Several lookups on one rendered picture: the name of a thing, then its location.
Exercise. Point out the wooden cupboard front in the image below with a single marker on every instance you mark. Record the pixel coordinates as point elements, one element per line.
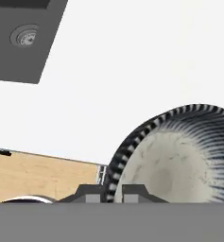
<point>41,176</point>

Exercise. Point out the white cup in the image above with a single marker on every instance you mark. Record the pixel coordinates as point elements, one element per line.
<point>28,199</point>

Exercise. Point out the black striped white bowl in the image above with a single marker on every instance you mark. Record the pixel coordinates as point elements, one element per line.
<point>179,157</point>

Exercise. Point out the grey sink basin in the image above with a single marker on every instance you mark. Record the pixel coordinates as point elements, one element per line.
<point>22,41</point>

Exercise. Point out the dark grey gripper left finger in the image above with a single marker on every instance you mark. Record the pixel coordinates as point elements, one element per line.
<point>88,193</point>

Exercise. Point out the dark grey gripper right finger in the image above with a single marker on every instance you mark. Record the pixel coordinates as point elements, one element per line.
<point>134,193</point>

